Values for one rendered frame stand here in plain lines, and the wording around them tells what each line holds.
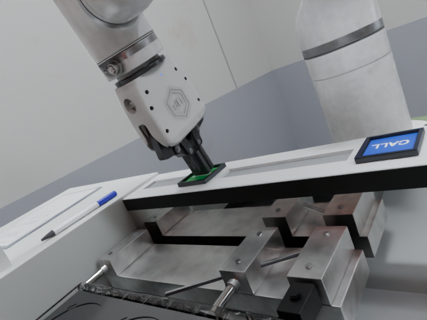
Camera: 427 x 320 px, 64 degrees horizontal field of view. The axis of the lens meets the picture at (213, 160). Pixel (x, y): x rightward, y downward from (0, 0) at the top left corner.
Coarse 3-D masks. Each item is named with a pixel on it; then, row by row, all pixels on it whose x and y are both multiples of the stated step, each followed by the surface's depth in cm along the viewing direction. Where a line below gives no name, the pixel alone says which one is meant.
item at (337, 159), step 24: (336, 144) 42; (360, 144) 38; (240, 168) 48; (264, 168) 45; (288, 168) 40; (312, 168) 38; (336, 168) 35; (360, 168) 33; (384, 168) 31; (144, 192) 56; (168, 192) 51
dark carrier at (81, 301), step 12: (72, 300) 44; (84, 300) 43; (96, 300) 42; (108, 300) 41; (120, 300) 40; (60, 312) 42; (72, 312) 41; (84, 312) 40; (96, 312) 39; (108, 312) 38; (120, 312) 37; (132, 312) 36; (144, 312) 35; (156, 312) 35; (168, 312) 34; (180, 312) 33
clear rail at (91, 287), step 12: (84, 288) 46; (96, 288) 44; (108, 288) 43; (120, 288) 42; (132, 300) 39; (144, 300) 37; (156, 300) 36; (168, 300) 35; (180, 300) 34; (192, 312) 33; (204, 312) 32; (216, 312) 31; (228, 312) 30; (240, 312) 29; (252, 312) 29
